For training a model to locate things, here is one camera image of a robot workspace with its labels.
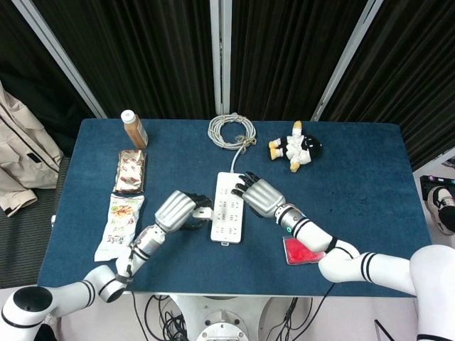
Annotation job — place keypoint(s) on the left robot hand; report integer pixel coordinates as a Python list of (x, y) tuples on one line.
[(179, 212)]

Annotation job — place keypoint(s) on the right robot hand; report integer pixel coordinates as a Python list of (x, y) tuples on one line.
[(258, 195)]

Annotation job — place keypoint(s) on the white USB power adapter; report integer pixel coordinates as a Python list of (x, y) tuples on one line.
[(202, 214)]

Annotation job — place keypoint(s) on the white power strip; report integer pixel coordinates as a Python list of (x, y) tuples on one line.
[(227, 209)]

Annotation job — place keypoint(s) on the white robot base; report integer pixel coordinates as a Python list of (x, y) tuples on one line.
[(222, 319)]

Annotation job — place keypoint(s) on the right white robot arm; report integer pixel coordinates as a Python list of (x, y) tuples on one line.
[(362, 263)]

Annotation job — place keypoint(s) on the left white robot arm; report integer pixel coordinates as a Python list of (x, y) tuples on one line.
[(89, 277)]

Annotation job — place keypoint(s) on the blue table mat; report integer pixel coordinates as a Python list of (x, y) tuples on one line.
[(227, 160)]

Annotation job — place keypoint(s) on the black white plush toy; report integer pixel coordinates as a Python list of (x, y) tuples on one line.
[(295, 146)]

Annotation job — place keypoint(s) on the white noodle snack bag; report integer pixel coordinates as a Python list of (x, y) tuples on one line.
[(119, 227)]

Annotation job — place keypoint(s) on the silver red snack packet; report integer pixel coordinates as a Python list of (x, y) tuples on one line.
[(130, 171)]

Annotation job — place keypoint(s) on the red clear plastic case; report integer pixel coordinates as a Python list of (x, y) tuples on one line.
[(302, 255)]

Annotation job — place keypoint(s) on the brown bottle with white cap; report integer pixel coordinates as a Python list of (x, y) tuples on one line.
[(134, 129)]

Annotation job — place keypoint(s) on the black curtain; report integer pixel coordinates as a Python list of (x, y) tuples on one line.
[(149, 53)]

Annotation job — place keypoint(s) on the beige jacket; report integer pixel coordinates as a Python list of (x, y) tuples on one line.
[(25, 156)]

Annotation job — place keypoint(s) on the black white sneaker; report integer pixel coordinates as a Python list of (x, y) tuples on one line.
[(440, 209)]

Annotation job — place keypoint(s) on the grey metal frame post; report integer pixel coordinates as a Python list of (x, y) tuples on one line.
[(220, 57), (60, 58), (343, 60)]

